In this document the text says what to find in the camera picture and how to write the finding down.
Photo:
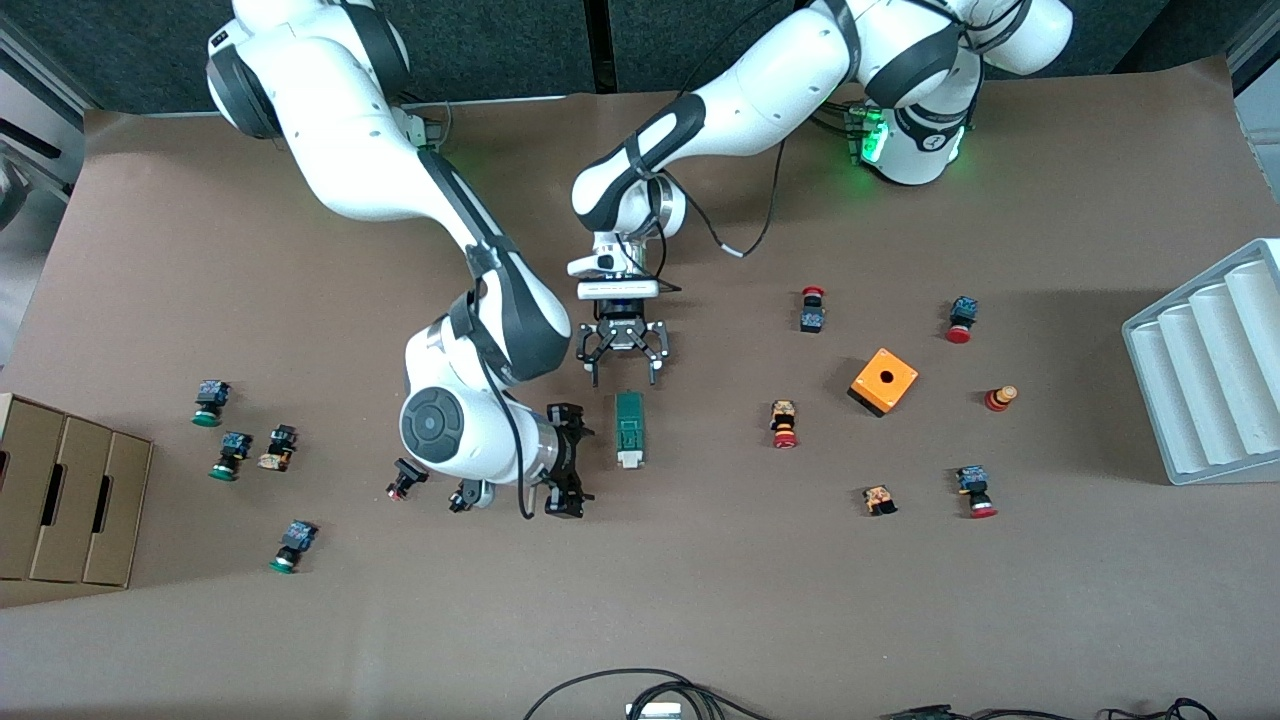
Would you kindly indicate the orange button enclosure box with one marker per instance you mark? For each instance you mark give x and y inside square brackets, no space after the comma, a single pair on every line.
[872,388]

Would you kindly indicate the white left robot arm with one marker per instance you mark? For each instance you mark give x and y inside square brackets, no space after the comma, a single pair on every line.
[760,100]

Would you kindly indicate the black switch with orange block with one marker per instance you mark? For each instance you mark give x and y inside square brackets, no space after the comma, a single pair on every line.
[460,498]

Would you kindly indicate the white plug connector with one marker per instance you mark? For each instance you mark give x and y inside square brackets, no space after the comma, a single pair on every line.
[653,711]

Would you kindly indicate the red and yellow knob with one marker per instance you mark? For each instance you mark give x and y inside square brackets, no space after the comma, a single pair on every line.
[1000,399]

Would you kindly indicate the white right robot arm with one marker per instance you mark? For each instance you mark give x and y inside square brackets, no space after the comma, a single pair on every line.
[350,150]

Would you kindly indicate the red button orange block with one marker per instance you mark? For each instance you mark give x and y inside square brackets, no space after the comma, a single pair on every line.
[784,415]

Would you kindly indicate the black square push button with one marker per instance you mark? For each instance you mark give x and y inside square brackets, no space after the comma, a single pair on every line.
[408,475]

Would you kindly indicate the green push button switch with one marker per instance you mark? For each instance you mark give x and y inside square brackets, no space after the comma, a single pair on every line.
[210,395]
[297,538]
[235,445]

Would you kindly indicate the green load switch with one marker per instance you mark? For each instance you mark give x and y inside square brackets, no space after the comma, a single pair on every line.
[630,425]

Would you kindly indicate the grey metal frame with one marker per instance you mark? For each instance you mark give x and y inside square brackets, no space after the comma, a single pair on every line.
[1258,60]
[35,110]

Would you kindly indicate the red mushroom button blue block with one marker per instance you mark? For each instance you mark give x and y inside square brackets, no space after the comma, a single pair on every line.
[972,480]
[963,310]

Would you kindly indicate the white ridged tray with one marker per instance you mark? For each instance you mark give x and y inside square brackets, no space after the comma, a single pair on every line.
[1210,380]

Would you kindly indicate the red button on black block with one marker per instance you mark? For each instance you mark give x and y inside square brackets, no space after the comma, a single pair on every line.
[812,318]

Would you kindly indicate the orange contact block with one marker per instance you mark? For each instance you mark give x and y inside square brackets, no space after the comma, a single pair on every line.
[879,498]

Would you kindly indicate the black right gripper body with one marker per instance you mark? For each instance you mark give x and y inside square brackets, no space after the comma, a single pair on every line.
[560,457]

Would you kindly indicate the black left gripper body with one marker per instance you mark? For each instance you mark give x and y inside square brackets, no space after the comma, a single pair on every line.
[624,337]

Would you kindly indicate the black switch with yellow block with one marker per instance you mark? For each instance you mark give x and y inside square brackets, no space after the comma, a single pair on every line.
[280,445]

